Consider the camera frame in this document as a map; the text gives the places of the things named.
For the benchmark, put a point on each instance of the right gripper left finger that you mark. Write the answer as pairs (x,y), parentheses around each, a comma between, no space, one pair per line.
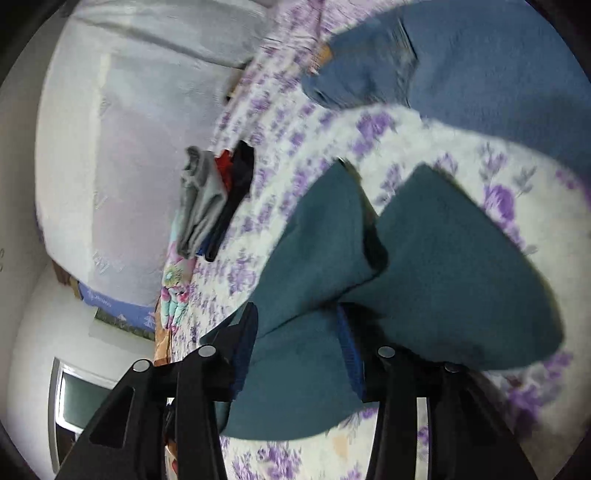
(151,405)

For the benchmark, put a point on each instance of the folded floral turquoise quilt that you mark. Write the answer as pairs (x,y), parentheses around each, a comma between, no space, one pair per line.
(175,282)

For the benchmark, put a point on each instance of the folded black garment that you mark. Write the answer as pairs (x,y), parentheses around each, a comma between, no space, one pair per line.
(241,165)

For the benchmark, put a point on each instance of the brown orange pillow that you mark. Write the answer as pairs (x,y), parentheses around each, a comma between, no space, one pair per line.
(161,341)

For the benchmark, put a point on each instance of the dark teal fleece pants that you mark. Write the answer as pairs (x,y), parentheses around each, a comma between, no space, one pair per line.
(434,272)

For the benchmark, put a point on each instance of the blue denim jeans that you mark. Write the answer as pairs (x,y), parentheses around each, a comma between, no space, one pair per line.
(494,67)

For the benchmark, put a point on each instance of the window with white frame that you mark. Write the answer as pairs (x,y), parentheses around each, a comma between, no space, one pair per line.
(74,396)

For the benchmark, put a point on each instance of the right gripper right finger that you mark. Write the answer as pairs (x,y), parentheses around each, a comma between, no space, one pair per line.
(438,402)

